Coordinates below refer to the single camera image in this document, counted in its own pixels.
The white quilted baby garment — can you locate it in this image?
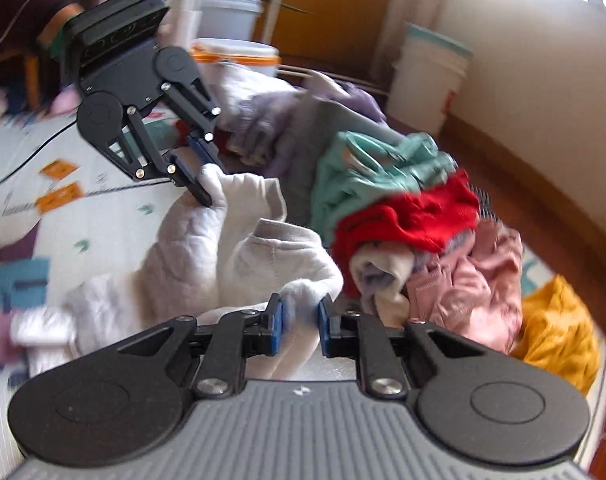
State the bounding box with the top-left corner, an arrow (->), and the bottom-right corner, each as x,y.
9,164 -> 343,380

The purple garment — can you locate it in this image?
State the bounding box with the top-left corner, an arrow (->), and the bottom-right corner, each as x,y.
226,73 -> 387,177

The cream lilac garment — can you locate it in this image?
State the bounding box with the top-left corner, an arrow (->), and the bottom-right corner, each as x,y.
349,242 -> 415,328

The white orange storage box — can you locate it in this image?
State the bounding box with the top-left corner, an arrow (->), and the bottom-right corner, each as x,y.
190,37 -> 283,111

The orange paper tag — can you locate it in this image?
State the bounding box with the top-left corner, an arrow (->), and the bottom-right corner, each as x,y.
35,182 -> 85,214
40,158 -> 79,181

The grey garment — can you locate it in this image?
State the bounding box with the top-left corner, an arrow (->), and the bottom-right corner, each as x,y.
277,96 -> 404,226

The pink garment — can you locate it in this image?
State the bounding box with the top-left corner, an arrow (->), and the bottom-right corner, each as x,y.
405,219 -> 523,353

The cartoon foam play mat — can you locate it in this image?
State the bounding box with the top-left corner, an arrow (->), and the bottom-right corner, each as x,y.
0,109 -> 606,480

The red garment in pile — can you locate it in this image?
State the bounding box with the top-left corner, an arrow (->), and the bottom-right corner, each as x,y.
331,169 -> 480,297

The teal green garment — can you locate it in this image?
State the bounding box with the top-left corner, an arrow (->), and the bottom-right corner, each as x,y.
309,131 -> 458,247

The wooden cabinet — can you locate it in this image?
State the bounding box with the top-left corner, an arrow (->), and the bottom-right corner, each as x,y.
271,0 -> 389,70

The yellow knit sweater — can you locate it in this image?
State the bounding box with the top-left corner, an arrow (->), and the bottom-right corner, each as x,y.
511,274 -> 600,394

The white plastic bucket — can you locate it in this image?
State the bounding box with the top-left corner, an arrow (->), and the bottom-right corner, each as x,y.
385,23 -> 473,138

